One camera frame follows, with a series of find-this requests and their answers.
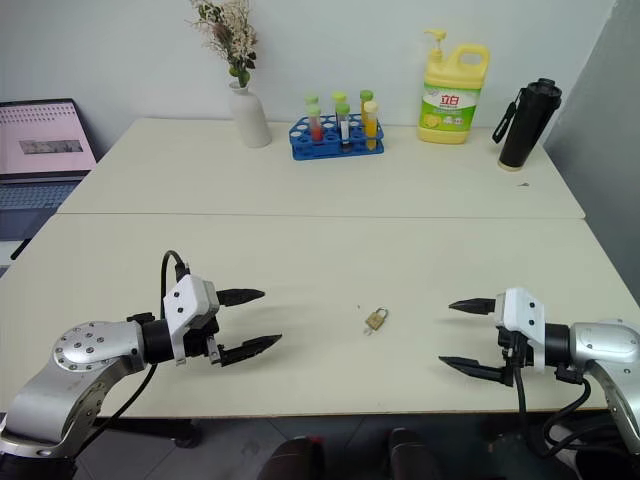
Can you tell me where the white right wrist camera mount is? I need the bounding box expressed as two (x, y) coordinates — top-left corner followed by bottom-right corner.
(492, 287), (548, 374)

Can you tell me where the blue test tube rack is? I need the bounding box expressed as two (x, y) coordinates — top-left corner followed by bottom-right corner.
(287, 113), (388, 162)

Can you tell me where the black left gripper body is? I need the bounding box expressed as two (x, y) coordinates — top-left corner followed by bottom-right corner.
(182, 313), (224, 366)

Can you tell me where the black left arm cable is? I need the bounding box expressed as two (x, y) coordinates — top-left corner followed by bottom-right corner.
(92, 249), (192, 436)

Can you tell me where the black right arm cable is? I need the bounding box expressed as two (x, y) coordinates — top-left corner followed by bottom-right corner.
(514, 367), (617, 457)

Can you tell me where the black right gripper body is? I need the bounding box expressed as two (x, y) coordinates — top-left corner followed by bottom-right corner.
(495, 325), (531, 388)

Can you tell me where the dark rounded shape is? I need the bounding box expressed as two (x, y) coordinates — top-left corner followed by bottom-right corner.
(258, 434), (327, 480)
(386, 426), (442, 480)

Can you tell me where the black tumbler with strap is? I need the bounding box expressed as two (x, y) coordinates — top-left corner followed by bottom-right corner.
(491, 76), (565, 173)

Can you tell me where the green-capped tube with white label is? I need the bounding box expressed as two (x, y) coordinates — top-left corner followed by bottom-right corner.
(334, 101), (352, 150)

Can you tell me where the black table leg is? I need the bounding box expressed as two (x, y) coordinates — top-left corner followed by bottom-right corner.
(171, 418), (202, 449)

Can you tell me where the yellow dish soap pump bottle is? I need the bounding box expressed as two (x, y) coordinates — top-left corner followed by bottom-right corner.
(416, 28), (491, 145)

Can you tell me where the white ceramic vase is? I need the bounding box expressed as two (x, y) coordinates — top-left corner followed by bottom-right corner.
(228, 81), (273, 149)

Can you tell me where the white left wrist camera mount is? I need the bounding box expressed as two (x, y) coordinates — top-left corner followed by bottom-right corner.
(162, 273), (220, 367)

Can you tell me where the green-capped tube with red liquid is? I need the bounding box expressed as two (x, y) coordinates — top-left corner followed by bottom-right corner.
(306, 103), (326, 143)

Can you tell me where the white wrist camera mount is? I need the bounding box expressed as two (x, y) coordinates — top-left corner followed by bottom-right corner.
(162, 273), (220, 367)
(492, 287), (548, 374)

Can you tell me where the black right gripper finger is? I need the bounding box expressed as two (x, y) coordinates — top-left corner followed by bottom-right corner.
(447, 296), (497, 317)
(437, 355), (505, 385)

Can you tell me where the small brass padlock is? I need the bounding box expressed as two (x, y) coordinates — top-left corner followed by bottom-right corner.
(364, 306), (390, 332)

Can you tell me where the open laptop with pink screen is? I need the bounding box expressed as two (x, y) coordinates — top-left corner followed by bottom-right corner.
(0, 97), (99, 262)

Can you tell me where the dried flower bouquet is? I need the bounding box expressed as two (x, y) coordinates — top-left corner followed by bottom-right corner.
(186, 0), (259, 89)

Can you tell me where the yellow-capped tube with orange liquid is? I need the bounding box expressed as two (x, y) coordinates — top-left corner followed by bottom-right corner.
(362, 100), (380, 154)

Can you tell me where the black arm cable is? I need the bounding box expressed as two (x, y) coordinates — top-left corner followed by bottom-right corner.
(514, 367), (617, 457)
(92, 249), (192, 436)

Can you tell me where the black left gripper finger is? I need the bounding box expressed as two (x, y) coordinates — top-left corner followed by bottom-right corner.
(217, 287), (267, 308)
(214, 333), (284, 369)

